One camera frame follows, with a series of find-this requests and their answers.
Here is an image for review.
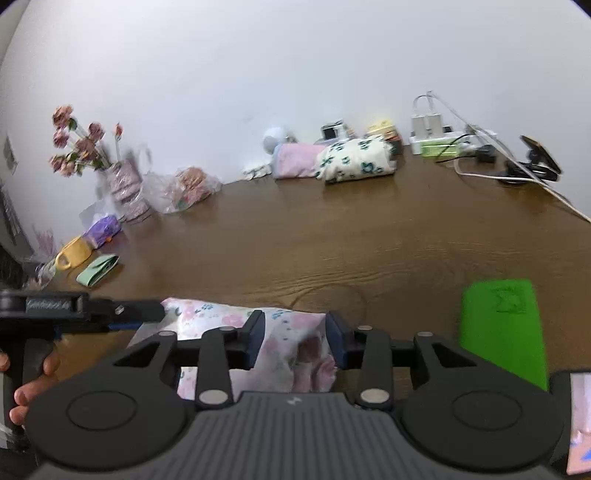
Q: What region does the white round lamp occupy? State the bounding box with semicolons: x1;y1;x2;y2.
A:
263;127;291;155

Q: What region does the green folded pouch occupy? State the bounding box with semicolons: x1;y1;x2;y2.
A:
76;254;119;288

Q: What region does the pink floral garment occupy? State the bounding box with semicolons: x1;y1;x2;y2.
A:
126;297;336;401

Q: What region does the yellow mug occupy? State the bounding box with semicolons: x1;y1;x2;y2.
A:
55;236;92;271

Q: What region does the clear plastic bag with items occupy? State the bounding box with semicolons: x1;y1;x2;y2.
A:
141;167;221;214

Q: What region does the white power strip with chargers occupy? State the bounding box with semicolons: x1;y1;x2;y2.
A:
409;91;497;163

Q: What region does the white cloth with green flowers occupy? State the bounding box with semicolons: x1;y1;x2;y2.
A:
315;135;397;184

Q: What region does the white cable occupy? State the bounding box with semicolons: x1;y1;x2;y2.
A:
427;91;591;222

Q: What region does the pink flower bouquet vase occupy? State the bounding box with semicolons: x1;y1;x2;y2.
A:
49;105;150;222

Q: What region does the phone mounted on gripper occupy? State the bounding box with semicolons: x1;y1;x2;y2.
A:
549;369;591;478

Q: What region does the purple tissue pack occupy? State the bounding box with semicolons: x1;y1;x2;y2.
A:
83;215;121;250

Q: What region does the pink folded cloth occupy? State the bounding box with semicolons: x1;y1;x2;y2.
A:
271;143;325;179

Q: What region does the clear glass cup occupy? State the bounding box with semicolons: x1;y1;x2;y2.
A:
36;259;57;289

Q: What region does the person's left hand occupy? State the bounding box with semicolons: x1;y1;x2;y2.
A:
9;349;60;426

